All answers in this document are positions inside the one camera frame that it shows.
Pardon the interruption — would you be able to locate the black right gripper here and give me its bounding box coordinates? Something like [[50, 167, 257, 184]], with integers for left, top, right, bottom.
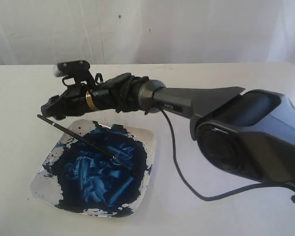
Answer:
[[41, 85, 108, 120]]

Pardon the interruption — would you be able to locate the black paintbrush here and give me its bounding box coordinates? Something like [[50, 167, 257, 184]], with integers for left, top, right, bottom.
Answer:
[[36, 114, 136, 174]]

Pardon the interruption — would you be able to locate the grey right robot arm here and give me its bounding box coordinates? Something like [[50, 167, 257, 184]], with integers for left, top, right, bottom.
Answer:
[[39, 73, 295, 203]]

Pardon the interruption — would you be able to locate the white square plate blue paint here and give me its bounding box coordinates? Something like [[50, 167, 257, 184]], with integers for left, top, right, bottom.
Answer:
[[30, 119, 156, 217]]

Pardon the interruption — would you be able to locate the white backdrop curtain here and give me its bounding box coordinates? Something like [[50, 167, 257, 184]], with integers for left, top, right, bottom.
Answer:
[[0, 0, 295, 66]]

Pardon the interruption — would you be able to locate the white paper sheet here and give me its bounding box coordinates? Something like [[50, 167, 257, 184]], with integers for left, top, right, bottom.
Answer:
[[126, 112, 258, 215]]

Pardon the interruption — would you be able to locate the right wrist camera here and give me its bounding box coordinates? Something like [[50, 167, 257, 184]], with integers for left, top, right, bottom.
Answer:
[[53, 60, 90, 84]]

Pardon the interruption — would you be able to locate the black right camera cable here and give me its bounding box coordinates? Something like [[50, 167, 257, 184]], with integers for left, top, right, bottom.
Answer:
[[159, 108, 295, 202]]

